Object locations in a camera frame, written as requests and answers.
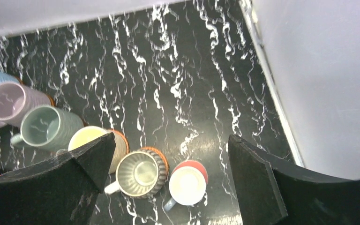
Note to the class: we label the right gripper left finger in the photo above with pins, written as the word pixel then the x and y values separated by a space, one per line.
pixel 61 190

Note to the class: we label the woven rattan coaster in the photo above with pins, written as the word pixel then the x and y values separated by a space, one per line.
pixel 122 146
pixel 163 157

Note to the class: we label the lilac mug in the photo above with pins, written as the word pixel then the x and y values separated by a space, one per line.
pixel 16 100

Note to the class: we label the ribbed beige mug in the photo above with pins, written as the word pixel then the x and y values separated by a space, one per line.
pixel 140 174

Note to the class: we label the small white grey mug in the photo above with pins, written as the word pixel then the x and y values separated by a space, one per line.
pixel 187 187

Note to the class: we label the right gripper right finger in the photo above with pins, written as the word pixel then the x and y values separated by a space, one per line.
pixel 273 191

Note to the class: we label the red apple coaster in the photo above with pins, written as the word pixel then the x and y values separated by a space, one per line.
pixel 196 164

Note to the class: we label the dark grey mug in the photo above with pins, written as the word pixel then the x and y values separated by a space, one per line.
pixel 47 128

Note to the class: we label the cream yellow mug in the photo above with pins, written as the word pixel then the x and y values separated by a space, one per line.
pixel 86 135

